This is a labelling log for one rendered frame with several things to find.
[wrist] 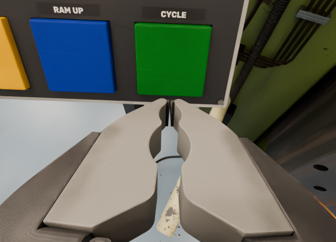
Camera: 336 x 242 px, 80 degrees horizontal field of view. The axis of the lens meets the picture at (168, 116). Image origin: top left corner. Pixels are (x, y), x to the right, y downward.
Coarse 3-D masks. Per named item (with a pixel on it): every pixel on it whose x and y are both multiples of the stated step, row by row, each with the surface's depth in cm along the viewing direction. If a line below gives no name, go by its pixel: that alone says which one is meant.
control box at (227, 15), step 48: (0, 0) 19; (48, 0) 19; (96, 0) 19; (144, 0) 19; (192, 0) 19; (240, 0) 19; (0, 96) 24; (48, 96) 24; (96, 96) 24; (144, 96) 24
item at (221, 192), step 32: (192, 128) 9; (224, 128) 9; (192, 160) 7; (224, 160) 7; (192, 192) 6; (224, 192) 6; (256, 192) 6; (192, 224) 6; (224, 224) 5; (256, 224) 5; (288, 224) 5
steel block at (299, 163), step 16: (320, 80) 54; (304, 96) 60; (320, 96) 50; (288, 112) 67; (304, 112) 55; (320, 112) 47; (272, 128) 76; (288, 128) 61; (304, 128) 51; (320, 128) 44; (272, 144) 68; (288, 144) 56; (304, 144) 47; (320, 144) 41; (288, 160) 52; (304, 160) 44; (320, 160) 39; (304, 176) 46; (320, 176) 43; (320, 192) 49
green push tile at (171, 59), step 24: (144, 24) 19; (168, 24) 19; (192, 24) 20; (144, 48) 20; (168, 48) 20; (192, 48) 20; (144, 72) 21; (168, 72) 21; (192, 72) 21; (192, 96) 23
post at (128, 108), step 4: (124, 104) 51; (128, 104) 50; (132, 104) 49; (136, 104) 50; (140, 104) 53; (124, 108) 54; (128, 108) 52; (132, 108) 51; (136, 108) 51; (128, 112) 54
